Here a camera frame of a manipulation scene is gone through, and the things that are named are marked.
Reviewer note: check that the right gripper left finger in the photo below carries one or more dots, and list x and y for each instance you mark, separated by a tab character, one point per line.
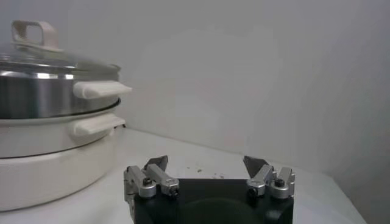
163	179

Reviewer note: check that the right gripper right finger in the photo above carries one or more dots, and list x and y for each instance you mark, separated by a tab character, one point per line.
262	178

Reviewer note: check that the stainless steel steamer basket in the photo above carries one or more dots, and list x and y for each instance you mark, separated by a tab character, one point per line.
36	97

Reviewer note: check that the white electric cooker base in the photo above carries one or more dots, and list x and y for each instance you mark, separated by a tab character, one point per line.
55	176

